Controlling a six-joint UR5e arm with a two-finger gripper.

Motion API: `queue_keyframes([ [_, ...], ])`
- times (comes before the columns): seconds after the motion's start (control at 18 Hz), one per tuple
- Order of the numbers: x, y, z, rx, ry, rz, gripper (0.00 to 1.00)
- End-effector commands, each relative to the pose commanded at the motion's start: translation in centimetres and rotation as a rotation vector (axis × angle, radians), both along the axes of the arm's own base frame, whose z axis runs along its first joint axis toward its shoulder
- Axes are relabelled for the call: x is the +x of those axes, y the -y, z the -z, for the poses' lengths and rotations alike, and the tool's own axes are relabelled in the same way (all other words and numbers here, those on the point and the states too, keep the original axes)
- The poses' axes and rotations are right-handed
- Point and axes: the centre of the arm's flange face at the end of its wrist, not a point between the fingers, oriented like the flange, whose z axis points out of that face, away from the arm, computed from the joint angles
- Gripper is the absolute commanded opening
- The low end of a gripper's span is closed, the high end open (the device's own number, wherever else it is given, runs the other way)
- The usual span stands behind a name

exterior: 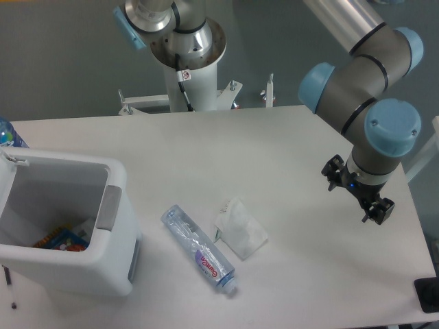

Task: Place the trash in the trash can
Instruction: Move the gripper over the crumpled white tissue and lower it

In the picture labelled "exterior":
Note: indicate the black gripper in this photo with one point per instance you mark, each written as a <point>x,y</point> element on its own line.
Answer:
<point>376,209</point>

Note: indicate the white tissue pack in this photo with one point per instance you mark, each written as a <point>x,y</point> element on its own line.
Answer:
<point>237,228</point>

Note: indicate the clear plastic water bottle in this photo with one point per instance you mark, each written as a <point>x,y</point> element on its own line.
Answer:
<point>211,262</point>

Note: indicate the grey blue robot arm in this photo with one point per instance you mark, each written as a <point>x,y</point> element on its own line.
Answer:
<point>382,131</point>

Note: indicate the colourful trash in bin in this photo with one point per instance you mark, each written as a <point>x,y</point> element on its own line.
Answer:
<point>63,238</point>

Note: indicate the white trash can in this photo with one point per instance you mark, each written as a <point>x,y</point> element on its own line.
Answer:
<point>42,190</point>

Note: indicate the black device at table corner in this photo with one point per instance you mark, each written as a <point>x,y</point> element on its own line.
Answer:
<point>427,292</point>

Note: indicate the blue bottle at edge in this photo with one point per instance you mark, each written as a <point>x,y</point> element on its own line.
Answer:
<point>9,136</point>

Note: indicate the black pen on table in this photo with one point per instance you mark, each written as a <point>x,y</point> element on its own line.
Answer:
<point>8,280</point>

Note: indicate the white frame at right edge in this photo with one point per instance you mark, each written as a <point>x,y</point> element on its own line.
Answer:
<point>424,156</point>

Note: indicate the white levelling foot bracket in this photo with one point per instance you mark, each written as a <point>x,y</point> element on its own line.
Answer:
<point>267,95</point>

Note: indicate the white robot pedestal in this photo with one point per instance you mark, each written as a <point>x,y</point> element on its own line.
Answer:
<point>189,63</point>

